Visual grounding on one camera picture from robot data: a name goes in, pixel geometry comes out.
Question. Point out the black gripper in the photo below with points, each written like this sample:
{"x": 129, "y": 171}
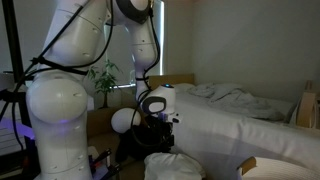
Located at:
{"x": 160, "y": 126}

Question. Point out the white cloth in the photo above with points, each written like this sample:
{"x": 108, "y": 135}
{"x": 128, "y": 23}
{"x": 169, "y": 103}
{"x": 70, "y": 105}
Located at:
{"x": 173, "y": 168}

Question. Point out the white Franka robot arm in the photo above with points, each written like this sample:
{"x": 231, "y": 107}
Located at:
{"x": 60, "y": 106}

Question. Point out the black cloth pile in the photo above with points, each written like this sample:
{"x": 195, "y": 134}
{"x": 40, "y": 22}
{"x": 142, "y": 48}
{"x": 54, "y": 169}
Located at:
{"x": 133, "y": 146}

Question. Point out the white laundry basket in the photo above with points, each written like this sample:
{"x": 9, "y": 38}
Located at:
{"x": 280, "y": 171}

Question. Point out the white round ball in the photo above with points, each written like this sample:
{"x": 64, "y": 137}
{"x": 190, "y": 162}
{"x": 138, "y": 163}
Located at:
{"x": 124, "y": 120}

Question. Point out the white pillow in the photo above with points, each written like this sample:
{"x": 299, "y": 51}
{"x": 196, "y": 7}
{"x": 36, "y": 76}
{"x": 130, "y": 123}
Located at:
{"x": 183, "y": 87}

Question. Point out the wooden headboard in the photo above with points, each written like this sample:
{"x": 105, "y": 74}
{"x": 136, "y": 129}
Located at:
{"x": 170, "y": 80}

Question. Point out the red black tool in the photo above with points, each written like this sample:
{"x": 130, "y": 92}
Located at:
{"x": 101, "y": 160}

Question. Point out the white bed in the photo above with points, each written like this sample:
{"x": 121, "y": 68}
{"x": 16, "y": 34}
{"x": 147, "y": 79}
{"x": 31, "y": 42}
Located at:
{"x": 233, "y": 136}

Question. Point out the rumpled white duvet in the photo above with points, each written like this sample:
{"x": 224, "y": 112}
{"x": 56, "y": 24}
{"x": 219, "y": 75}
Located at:
{"x": 240, "y": 101}

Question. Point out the green potted plant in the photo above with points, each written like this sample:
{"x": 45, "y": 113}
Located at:
{"x": 105, "y": 81}

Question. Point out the beige tote bag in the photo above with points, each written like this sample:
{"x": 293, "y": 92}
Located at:
{"x": 306, "y": 110}

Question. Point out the black vertical pole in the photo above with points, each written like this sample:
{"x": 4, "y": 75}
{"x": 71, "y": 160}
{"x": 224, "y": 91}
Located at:
{"x": 13, "y": 50}

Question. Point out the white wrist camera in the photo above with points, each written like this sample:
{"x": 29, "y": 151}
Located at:
{"x": 174, "y": 118}

